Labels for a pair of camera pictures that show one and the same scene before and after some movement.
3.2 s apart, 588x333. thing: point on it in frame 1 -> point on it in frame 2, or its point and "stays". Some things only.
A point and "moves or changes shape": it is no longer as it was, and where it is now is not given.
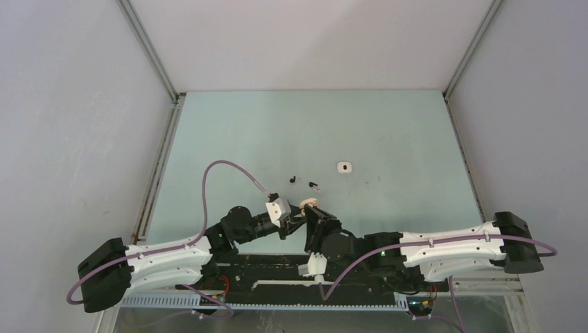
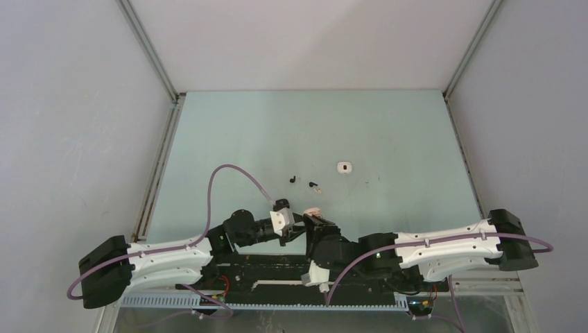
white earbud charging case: [344, 167] stays
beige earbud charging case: [310, 201] moves or changes shape
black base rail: [383, 275] stays
